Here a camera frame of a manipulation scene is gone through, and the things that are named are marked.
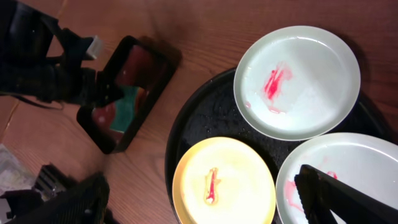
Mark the black round tray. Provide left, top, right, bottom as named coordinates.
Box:
left=164, top=67, right=393, bottom=224

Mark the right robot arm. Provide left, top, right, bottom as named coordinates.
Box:
left=1, top=164, right=397, bottom=223

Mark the green sponge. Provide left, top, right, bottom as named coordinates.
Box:
left=110, top=85, right=139, bottom=133

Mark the pale green plate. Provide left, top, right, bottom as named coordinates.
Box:
left=275, top=133, right=397, bottom=224
left=233, top=26, right=361, bottom=141

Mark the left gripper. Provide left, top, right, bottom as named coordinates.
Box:
left=46, top=29, right=124, bottom=107

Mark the black rectangular tray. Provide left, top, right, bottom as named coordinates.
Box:
left=76, top=35, right=182, bottom=154

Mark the yellow plate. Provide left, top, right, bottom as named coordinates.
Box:
left=172, top=137, right=276, bottom=223

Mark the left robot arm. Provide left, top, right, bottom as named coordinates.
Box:
left=1, top=0, right=124, bottom=109

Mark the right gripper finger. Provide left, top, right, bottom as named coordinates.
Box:
left=294, top=164, right=397, bottom=224

